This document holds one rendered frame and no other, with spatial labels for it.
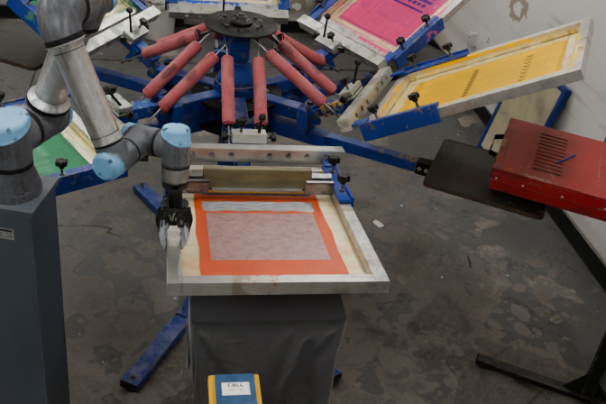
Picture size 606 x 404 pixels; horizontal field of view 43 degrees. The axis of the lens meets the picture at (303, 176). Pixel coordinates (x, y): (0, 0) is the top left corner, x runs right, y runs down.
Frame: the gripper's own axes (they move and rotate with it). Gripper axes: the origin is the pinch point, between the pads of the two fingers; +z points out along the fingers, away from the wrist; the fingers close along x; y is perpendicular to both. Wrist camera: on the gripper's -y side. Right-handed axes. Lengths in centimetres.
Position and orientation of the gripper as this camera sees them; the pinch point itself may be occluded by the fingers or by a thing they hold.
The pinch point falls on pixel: (173, 243)
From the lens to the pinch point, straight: 216.8
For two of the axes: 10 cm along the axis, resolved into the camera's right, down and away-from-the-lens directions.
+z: -0.9, 9.2, 3.8
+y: 1.6, 3.9, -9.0
